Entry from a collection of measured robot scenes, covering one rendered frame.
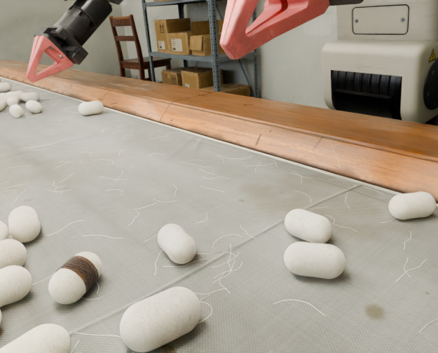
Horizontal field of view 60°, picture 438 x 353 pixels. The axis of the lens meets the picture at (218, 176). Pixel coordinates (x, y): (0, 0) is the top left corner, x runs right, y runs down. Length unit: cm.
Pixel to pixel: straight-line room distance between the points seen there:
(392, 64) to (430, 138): 44
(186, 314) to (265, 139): 26
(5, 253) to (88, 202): 10
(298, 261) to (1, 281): 16
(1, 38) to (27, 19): 36
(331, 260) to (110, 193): 20
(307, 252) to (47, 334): 13
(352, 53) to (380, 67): 7
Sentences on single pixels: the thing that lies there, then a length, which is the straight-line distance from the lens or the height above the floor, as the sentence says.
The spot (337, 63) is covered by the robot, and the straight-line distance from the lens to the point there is 88.
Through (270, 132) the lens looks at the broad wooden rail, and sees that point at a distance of 41.
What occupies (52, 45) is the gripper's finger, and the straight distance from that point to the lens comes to 76.
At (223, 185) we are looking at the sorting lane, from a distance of 33.
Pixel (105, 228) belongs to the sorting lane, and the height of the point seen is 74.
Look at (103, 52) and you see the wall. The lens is 539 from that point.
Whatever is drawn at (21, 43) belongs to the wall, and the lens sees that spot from 515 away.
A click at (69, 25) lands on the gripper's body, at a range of 77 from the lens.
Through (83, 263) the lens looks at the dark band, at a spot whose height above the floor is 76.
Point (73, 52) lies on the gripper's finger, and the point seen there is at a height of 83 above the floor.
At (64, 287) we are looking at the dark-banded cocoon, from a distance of 22.
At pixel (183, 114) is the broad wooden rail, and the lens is 51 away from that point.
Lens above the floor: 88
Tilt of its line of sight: 24 degrees down
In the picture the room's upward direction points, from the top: 4 degrees counter-clockwise
